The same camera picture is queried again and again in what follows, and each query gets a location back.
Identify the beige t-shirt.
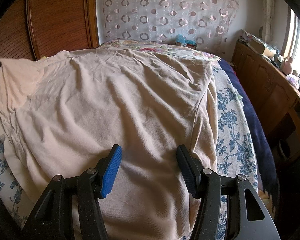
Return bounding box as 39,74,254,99
0,48,218,239

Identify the blue floral white bedsheet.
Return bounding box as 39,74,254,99
0,62,259,239

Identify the navy blue blanket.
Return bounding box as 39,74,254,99
218,59,279,206

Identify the wooden louvered wardrobe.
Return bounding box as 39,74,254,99
0,0,100,60

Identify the long wooden sideboard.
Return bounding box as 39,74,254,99
232,41,300,160

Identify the floral pink quilt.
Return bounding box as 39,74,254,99
98,40,221,61

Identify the lavender cloth bundle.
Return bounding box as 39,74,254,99
286,74,300,89

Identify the pink ceramic bottle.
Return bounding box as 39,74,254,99
282,56,293,75

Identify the box with blue cloth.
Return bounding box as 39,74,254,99
175,34,197,49

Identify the cardboard box on sideboard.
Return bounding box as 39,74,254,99
249,40,276,58

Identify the sheer circle-pattern curtain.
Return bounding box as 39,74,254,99
96,0,239,54

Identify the tied window drape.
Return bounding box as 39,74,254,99
262,0,275,42

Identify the window with brown frame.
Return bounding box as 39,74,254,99
281,7,300,74

